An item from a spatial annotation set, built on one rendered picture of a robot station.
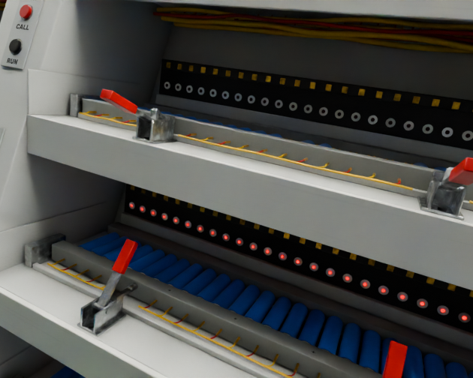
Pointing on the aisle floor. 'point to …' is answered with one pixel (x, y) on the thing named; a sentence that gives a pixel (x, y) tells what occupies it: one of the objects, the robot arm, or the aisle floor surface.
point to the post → (91, 34)
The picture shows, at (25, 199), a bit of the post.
